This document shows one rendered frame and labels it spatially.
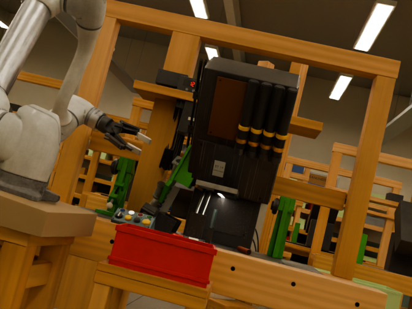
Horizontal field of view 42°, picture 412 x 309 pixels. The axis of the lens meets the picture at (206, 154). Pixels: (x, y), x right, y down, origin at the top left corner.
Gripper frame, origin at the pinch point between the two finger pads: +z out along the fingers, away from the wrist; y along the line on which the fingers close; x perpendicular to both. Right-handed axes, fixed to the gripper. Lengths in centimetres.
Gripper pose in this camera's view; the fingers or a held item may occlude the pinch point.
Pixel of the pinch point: (140, 144)
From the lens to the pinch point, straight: 234.4
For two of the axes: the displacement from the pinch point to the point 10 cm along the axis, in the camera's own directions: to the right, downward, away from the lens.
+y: 4.1, -5.3, 7.5
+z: 8.7, 4.8, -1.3
